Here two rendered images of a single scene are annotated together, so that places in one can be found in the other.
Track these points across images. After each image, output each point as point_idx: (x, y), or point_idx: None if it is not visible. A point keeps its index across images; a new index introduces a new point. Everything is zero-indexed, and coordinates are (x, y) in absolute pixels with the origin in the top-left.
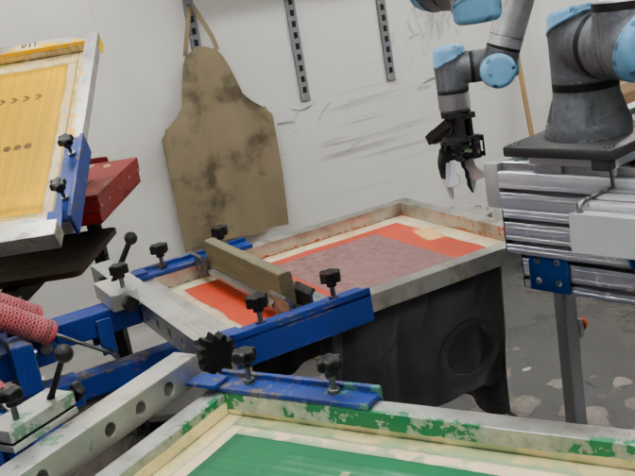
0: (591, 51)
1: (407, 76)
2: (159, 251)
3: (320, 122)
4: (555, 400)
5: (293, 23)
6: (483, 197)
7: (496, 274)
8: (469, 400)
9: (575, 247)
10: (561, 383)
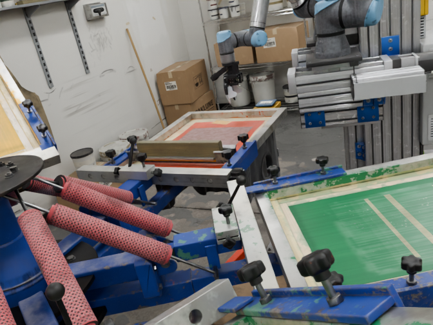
0: (350, 15)
1: (94, 70)
2: (113, 153)
3: (60, 98)
4: (223, 198)
5: (38, 46)
6: (134, 126)
7: None
8: (187, 210)
9: (357, 98)
10: (220, 192)
